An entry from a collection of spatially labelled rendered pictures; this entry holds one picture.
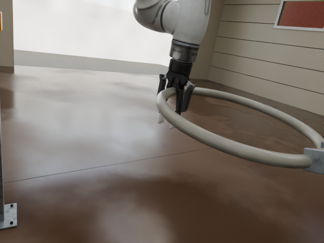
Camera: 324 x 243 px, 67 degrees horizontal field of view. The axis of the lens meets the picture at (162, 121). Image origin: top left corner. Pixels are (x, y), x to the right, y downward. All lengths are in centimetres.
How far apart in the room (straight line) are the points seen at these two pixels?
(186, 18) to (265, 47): 717
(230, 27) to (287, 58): 225
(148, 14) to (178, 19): 11
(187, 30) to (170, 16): 7
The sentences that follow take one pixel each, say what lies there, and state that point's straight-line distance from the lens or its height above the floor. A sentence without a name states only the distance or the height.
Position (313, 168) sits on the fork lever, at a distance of 63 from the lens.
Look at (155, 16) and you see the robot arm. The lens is 84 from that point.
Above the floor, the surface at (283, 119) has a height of 90.
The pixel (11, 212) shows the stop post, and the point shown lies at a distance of 173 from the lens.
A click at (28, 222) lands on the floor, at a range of 166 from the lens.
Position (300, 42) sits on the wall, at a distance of 745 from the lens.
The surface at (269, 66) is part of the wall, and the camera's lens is 774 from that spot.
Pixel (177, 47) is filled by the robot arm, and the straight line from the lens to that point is 78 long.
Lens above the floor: 108
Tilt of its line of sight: 18 degrees down
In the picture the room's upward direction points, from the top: 10 degrees clockwise
